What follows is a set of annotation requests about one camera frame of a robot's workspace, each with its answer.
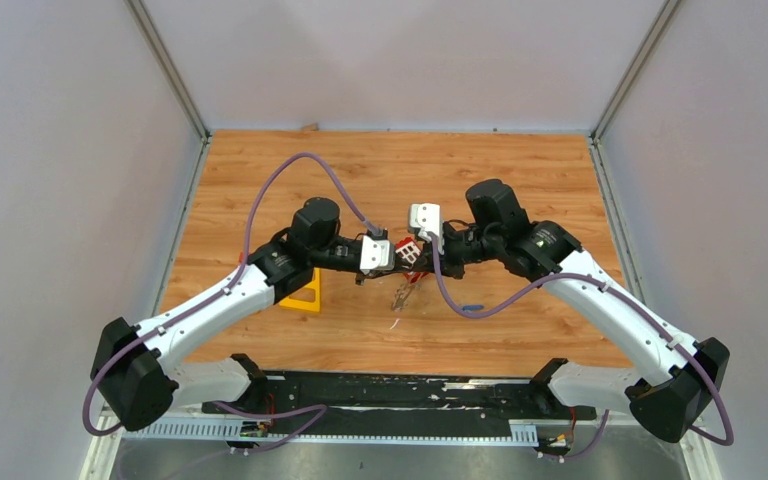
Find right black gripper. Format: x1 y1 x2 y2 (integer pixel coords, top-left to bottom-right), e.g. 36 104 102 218
412 224 501 281

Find grey metal keyring disc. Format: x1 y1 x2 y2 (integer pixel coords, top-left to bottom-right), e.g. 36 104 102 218
391 272 423 311

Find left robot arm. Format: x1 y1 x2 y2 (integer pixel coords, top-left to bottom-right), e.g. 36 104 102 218
90 197 408 431

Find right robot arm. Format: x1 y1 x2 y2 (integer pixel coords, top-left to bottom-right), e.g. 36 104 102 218
408 179 735 446

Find red window toy block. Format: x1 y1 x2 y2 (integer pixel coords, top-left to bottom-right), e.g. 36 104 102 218
395 237 428 285

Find yellow triangular toy block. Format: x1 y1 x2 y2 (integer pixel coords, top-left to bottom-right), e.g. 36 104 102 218
279 268 322 313

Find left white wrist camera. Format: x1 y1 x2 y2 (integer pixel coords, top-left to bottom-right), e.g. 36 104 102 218
359 235 396 274

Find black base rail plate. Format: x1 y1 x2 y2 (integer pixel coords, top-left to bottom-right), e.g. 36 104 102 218
232 370 597 439

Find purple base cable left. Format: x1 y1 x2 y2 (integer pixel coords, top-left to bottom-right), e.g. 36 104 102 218
214 400 329 458

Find white slotted cable duct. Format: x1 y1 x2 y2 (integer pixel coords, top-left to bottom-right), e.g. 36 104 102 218
122 418 539 447

